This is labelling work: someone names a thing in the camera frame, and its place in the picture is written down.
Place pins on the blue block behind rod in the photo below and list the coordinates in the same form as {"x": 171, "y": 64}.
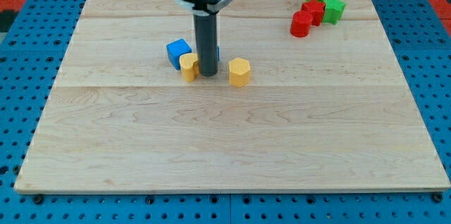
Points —
{"x": 218, "y": 53}

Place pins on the light wooden board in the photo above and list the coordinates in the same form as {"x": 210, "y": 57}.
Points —
{"x": 326, "y": 113}

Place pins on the green star block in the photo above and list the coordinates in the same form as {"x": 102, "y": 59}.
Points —
{"x": 333, "y": 11}

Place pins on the yellow hexagon block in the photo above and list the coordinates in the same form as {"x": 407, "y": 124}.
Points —
{"x": 239, "y": 72}

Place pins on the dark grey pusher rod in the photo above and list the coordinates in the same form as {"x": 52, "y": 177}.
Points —
{"x": 205, "y": 29}

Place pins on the yellow heart block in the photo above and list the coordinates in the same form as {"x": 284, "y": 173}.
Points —
{"x": 189, "y": 66}

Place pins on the red cylinder block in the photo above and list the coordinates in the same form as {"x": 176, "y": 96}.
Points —
{"x": 301, "y": 23}

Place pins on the red star block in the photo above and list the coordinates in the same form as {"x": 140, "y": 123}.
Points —
{"x": 316, "y": 8}

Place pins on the blue cube block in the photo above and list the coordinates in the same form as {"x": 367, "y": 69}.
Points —
{"x": 175, "y": 50}

